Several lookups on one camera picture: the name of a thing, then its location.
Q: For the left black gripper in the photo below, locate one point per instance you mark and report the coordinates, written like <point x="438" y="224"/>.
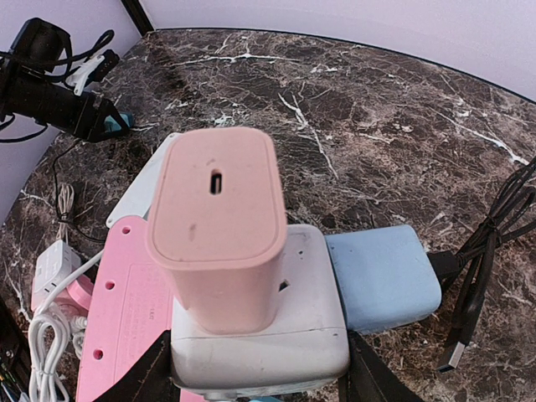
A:
<point x="61" y="108"/>

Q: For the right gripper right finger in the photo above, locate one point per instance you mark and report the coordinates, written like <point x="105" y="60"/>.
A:
<point x="368" y="377"/>

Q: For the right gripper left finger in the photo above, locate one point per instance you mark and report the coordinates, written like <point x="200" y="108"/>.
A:
<point x="150" y="377"/>

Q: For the white cube socket adapter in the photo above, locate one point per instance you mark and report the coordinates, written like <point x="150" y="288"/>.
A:
<point x="306" y="347"/>

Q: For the pink triangular power socket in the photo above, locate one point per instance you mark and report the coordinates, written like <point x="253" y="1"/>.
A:
<point x="131" y="306"/>

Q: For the light blue charger plug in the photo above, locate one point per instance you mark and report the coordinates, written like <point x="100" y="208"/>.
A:
<point x="385" y="278"/>

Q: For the pink charger plug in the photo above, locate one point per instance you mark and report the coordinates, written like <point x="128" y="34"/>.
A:
<point x="217" y="227"/>

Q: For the white and pink cube socket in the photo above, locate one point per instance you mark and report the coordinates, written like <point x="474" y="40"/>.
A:
<point x="56" y="263"/>

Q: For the left black frame post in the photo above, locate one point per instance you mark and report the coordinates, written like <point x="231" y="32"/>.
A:
<point x="138" y="16"/>

